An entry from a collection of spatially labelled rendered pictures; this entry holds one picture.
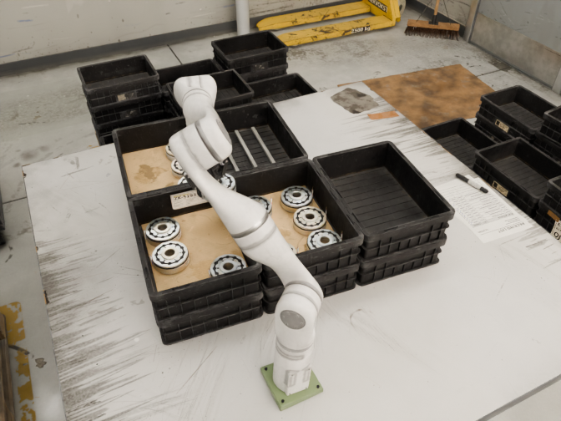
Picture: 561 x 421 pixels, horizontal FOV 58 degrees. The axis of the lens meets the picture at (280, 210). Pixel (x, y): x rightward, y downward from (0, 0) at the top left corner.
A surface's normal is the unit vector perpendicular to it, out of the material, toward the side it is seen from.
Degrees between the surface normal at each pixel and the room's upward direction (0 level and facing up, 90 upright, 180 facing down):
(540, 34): 90
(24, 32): 90
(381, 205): 0
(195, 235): 0
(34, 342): 0
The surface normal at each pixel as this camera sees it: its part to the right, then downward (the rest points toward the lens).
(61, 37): 0.44, 0.61
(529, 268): 0.00, -0.74
